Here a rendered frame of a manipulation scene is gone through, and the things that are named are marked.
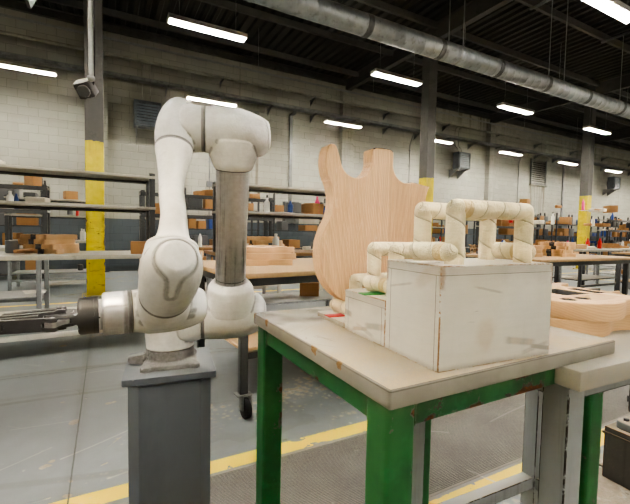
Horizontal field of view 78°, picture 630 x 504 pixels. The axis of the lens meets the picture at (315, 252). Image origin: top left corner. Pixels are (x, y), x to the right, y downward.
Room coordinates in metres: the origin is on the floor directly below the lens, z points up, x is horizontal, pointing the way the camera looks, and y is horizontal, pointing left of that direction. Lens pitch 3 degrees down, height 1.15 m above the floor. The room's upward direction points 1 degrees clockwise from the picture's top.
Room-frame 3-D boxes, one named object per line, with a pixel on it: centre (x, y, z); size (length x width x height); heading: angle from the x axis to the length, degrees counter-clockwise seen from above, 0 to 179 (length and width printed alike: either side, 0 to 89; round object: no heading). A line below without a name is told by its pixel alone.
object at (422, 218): (0.73, -0.20, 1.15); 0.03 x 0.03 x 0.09
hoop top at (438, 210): (0.76, -0.28, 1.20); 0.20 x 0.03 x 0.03; 115
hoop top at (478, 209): (0.69, -0.31, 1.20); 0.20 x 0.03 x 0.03; 115
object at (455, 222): (0.65, -0.23, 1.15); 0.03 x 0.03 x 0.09
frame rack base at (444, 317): (0.73, -0.29, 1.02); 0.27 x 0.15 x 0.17; 116
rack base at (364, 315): (0.87, -0.23, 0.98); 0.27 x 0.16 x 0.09; 116
